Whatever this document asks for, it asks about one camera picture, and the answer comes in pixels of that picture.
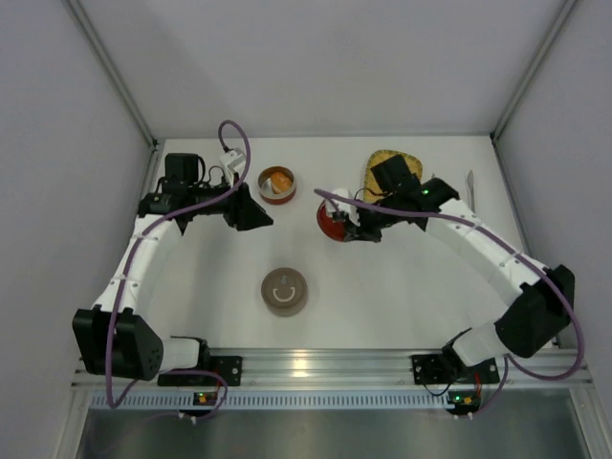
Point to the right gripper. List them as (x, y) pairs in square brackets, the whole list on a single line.
[(368, 226)]

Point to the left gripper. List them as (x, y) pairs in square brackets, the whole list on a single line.
[(238, 207)]

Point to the red lid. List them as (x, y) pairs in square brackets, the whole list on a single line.
[(331, 222)]

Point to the orange food piece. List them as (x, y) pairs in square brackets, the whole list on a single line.
[(280, 182)]

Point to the beige lid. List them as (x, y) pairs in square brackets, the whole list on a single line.
[(284, 286)]

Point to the beige steel container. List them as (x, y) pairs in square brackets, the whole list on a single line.
[(285, 310)]

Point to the metal tongs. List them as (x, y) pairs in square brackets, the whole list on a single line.
[(471, 190)]

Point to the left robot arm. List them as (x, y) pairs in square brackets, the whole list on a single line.
[(113, 336)]

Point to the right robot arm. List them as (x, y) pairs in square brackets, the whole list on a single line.
[(538, 299)]

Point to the red steel container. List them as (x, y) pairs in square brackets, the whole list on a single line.
[(265, 190)]

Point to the yellow bamboo tray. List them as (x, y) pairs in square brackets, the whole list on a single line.
[(371, 191)]

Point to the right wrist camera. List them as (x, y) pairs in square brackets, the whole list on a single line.
[(340, 207)]

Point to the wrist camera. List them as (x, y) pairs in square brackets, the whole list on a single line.
[(340, 207), (233, 163)]

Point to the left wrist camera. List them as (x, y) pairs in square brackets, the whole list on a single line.
[(233, 163)]

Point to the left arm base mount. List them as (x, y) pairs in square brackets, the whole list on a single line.
[(229, 368)]

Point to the aluminium front rail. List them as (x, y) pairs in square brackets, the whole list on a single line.
[(304, 369)]

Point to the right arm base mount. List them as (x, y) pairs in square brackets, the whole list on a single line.
[(436, 368)]

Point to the slotted cable duct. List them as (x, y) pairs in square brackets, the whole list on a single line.
[(278, 400)]

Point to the left frame post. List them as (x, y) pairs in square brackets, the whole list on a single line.
[(90, 34)]

